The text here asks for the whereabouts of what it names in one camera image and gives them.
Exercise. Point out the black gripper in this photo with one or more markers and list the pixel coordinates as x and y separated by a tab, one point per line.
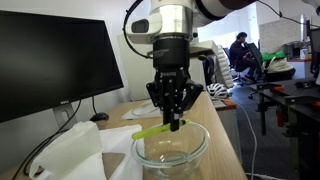
171	76

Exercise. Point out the yellow pen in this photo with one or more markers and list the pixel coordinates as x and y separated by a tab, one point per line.
150	131

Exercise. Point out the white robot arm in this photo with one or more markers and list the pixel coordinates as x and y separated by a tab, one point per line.
173	20

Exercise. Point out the clear glass bowl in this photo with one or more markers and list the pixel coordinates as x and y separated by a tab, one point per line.
202	146

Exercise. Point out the clear plastic packaging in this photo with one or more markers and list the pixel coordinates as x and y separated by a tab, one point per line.
143	111

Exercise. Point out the white bicycle helmet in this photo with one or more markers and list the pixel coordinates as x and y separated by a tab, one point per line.
217	90

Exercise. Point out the white whiteboard with drawings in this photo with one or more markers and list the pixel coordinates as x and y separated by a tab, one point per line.
136	73

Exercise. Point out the grey cabinet with orange edge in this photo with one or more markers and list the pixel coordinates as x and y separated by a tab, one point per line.
230	120

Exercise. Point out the black computer mouse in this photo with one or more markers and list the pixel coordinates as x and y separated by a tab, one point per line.
99	116

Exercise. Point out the white puffer jacket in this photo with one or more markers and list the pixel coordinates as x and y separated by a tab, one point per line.
224	70

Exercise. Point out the seated person in dark clothes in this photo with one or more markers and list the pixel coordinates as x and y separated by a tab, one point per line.
238	51

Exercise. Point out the white cloth bag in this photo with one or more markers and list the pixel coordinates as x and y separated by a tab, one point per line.
76	146

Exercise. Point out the silver monitor stand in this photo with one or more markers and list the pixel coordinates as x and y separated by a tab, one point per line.
63	115

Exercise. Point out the green cloth item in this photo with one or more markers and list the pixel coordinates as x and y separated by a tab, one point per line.
273	55

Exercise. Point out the black workbench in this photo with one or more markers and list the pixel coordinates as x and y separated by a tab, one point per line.
300	100

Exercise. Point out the black computer monitor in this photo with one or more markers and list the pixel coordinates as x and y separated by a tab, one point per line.
50	63

